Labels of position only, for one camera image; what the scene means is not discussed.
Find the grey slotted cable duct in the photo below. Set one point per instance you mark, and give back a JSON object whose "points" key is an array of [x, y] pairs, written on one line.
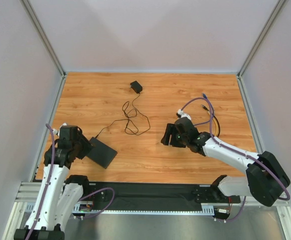
{"points": [[207, 210]]}

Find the right aluminium frame post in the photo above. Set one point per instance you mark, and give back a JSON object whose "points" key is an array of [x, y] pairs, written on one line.
{"points": [[261, 37]]}

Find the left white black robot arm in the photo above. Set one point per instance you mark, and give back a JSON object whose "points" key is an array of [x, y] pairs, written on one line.
{"points": [[59, 192]]}

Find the black power adapter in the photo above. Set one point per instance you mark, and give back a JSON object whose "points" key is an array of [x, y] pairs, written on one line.
{"points": [[136, 86]]}

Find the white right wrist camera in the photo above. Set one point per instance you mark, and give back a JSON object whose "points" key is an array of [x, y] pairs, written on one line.
{"points": [[181, 114]]}

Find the aluminium frame post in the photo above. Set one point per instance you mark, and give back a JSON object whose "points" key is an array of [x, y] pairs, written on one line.
{"points": [[261, 37], [42, 35]]}

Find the front aluminium frame rail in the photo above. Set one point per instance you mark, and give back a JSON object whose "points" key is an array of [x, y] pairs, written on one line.
{"points": [[145, 196]]}

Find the black network switch box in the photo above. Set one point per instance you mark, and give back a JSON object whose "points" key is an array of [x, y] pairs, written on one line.
{"points": [[101, 153]]}

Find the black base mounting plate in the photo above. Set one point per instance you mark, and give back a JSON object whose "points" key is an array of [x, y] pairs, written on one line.
{"points": [[150, 196]]}

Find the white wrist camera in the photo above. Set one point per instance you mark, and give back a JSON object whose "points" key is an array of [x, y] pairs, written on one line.
{"points": [[57, 131], [181, 114]]}

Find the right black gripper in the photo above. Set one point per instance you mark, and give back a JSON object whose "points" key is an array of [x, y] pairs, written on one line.
{"points": [[175, 136]]}

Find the left aluminium frame post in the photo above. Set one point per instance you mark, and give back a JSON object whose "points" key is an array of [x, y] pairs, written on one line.
{"points": [[42, 35]]}

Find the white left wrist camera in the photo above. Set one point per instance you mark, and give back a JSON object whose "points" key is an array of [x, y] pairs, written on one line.
{"points": [[57, 131]]}

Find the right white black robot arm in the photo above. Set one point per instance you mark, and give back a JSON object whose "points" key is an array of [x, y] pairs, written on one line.
{"points": [[265, 179]]}

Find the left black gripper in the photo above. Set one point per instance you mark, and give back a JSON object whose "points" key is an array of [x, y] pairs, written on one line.
{"points": [[84, 146]]}

